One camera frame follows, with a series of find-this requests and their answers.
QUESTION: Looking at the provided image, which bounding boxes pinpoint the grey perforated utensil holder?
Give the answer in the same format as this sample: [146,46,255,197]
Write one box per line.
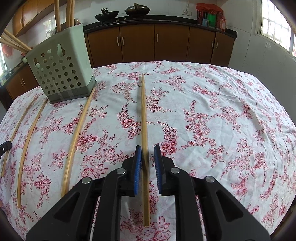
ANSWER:
[26,25,96,104]

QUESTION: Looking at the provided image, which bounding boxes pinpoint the upper wooden wall cabinets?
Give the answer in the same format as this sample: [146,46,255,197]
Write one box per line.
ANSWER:
[13,0,54,37]

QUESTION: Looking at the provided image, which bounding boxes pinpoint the dark pot with lid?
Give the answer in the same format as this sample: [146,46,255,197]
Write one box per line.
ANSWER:
[125,3,151,18]

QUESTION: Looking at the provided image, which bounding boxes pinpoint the right window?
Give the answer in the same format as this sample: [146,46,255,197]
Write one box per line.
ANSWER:
[255,0,295,58]

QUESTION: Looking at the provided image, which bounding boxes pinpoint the green container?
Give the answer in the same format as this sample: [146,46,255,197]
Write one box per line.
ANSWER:
[207,13,216,29]

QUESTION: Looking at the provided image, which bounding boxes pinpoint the lower wooden kitchen cabinets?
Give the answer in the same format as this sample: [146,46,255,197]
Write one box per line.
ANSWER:
[5,22,237,103]

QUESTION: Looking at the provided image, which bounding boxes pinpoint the red bag over condiments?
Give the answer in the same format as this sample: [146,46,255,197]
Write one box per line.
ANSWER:
[196,3,224,18]

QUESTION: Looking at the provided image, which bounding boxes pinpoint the floral red white tablecloth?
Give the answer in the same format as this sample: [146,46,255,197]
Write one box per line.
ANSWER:
[1,61,295,237]

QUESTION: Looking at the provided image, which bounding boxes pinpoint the wall power socket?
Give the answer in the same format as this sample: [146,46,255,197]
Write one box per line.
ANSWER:
[182,10,192,16]

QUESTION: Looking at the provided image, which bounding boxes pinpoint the black wok with lid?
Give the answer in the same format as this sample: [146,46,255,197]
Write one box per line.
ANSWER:
[95,8,119,23]

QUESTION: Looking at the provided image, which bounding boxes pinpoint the chopsticks standing in holder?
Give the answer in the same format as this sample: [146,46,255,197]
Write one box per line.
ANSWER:
[1,0,75,54]

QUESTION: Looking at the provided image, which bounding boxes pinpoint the bamboo chopstick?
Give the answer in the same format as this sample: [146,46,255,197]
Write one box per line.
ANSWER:
[0,98,37,178]
[61,86,96,198]
[141,74,150,227]
[16,99,49,209]

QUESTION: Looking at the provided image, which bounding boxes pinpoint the black kitchen countertop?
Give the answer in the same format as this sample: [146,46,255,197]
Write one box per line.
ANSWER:
[0,14,238,86]

